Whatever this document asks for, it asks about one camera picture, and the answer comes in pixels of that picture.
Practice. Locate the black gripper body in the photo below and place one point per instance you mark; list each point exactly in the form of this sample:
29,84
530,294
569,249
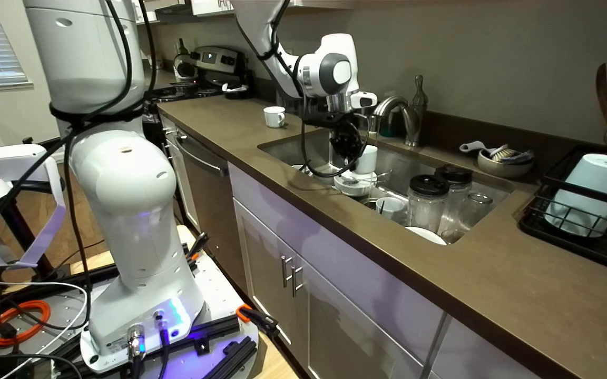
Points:
346,145

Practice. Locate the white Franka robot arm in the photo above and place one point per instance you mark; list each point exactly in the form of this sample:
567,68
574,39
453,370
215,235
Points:
136,211

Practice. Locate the white bowl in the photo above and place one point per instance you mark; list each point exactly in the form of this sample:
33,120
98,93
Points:
356,186

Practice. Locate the chrome faucet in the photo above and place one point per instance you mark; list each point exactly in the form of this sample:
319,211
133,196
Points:
390,116

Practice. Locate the stainless steel sink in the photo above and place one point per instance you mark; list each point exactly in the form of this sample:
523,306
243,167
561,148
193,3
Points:
401,165

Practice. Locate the small white mug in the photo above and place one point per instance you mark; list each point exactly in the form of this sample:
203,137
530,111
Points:
390,209

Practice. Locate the dark glass bottle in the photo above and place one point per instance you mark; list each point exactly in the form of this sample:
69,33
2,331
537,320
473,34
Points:
418,109

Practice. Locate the clear jar with black lid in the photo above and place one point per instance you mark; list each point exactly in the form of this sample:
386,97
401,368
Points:
425,208
453,176

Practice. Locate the large white dish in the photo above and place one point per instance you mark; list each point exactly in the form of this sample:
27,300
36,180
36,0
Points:
425,235

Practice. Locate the white dish brush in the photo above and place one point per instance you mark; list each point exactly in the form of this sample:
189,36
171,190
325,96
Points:
469,147

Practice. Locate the base cabinet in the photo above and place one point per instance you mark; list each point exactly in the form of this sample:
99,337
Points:
358,280

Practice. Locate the clear drinking glass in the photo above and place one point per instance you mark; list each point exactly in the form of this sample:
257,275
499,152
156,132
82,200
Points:
478,208

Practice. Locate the grey sponge dish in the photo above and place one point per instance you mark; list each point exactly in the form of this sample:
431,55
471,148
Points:
504,167

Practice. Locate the stainless steel dishwasher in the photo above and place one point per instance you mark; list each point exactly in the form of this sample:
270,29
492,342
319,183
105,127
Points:
209,203

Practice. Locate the orange and black clamp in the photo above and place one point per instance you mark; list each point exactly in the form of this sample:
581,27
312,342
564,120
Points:
197,245
257,320

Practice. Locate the white perforated mounting plate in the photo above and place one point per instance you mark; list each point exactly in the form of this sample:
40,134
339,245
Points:
222,288

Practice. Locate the black aluminium extrusion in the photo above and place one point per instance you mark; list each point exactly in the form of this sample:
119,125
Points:
232,358
211,330

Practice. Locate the black dish rack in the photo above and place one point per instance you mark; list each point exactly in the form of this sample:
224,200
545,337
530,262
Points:
569,243

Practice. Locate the pale white container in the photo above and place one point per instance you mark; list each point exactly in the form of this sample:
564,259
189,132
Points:
599,180

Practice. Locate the black stand leg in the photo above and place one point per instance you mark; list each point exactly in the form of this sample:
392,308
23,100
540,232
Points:
21,227

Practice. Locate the white wall shelf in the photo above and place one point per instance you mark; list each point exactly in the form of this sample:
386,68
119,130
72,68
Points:
189,7

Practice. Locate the white curved frame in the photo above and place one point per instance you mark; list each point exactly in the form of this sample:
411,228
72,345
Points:
9,158

